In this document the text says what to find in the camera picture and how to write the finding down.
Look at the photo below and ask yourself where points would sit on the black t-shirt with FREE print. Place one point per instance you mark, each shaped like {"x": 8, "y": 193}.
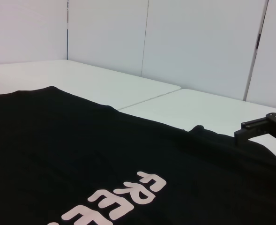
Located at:
{"x": 81, "y": 152}

